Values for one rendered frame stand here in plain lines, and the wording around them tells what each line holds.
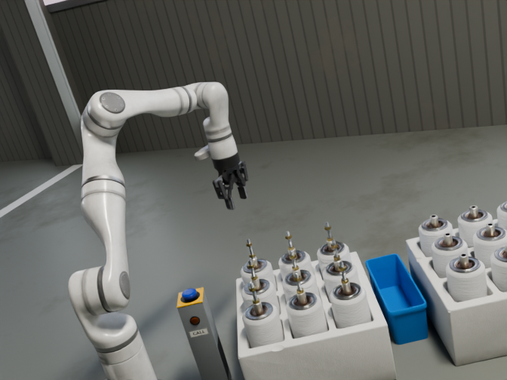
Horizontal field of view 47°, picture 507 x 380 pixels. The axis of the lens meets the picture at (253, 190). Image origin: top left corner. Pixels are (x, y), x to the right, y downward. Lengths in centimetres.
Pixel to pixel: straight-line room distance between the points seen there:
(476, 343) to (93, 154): 107
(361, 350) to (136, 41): 275
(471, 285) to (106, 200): 92
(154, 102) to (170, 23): 229
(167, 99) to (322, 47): 194
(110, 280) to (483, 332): 97
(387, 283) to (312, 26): 172
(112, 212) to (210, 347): 58
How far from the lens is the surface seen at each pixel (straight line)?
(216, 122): 155
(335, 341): 155
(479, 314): 161
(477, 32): 311
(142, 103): 140
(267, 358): 156
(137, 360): 124
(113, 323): 122
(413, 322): 173
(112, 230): 120
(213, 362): 167
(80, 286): 116
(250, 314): 156
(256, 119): 359
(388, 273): 197
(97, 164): 129
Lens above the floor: 112
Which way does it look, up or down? 22 degrees down
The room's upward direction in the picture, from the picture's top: 15 degrees counter-clockwise
